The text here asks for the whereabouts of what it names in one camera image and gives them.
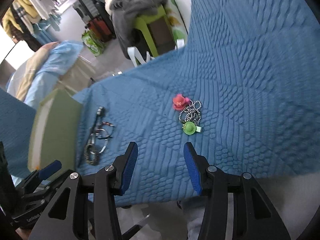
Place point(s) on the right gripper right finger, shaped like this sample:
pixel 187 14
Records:
pixel 211 182

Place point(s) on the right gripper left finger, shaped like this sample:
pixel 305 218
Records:
pixel 112 180

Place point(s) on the pink hat charm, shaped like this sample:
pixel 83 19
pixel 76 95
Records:
pixel 180 102

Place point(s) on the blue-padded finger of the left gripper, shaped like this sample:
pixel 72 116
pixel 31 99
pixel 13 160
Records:
pixel 49 170

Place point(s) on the green hat charm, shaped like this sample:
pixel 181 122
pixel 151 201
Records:
pixel 189 128

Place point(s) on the green white shopping bag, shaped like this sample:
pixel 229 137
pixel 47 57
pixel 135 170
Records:
pixel 93 43

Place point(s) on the hanging clothes rack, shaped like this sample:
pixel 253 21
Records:
pixel 28 21

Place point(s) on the dark stacked suitcases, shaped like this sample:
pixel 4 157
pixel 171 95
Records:
pixel 95 18

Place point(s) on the grey blanket on stool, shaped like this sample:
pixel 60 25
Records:
pixel 123 14

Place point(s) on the rolled fruit-print mat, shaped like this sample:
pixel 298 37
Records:
pixel 176 23

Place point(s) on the white plastic bag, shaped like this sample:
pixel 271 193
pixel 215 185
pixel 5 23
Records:
pixel 137 59

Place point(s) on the silver ball chain keychain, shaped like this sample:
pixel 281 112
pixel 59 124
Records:
pixel 191 113

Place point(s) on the blue quilted sofa cover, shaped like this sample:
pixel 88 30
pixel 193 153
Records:
pixel 254 66

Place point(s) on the bed with blue sheet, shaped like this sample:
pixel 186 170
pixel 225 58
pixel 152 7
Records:
pixel 56 65

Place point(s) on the green plastic stool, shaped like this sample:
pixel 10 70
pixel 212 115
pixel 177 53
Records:
pixel 156 31

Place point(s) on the green cardboard box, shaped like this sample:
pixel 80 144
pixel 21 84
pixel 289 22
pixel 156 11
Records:
pixel 54 131

